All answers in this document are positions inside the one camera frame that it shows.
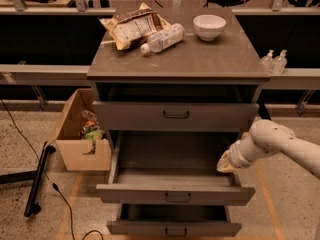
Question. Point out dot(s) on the clear pump bottle right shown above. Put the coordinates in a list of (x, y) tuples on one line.
[(279, 63)]

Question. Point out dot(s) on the grey drawer cabinet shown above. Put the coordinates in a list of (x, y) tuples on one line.
[(224, 70)]

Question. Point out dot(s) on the grey drawer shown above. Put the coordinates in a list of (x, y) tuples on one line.
[(161, 116), (172, 168), (173, 221)]

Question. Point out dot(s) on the clear plastic water bottle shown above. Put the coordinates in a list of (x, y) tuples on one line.
[(163, 39)]

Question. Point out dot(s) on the grey metal rail shelf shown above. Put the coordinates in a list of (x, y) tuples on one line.
[(67, 75)]

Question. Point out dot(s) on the grey bottom drawer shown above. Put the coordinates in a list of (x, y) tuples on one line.
[(173, 221)]

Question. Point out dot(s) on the white ceramic bowl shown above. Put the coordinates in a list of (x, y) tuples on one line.
[(208, 27)]

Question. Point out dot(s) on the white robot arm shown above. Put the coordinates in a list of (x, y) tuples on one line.
[(264, 139)]

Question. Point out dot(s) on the grey top drawer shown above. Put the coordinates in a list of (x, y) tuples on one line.
[(161, 116)]

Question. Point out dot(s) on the cardboard box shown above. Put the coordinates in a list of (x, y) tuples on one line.
[(77, 152)]

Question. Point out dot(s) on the green snack packet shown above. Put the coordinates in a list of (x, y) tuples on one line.
[(94, 135)]

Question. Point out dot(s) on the clear pump bottle left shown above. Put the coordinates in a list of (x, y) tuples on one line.
[(267, 60)]

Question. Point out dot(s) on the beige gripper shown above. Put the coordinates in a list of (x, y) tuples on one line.
[(234, 154)]

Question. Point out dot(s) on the clear pump bottle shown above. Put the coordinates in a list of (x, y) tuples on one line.
[(279, 63), (267, 60)]

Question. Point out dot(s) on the brown snack bag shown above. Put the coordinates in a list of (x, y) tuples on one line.
[(133, 28)]

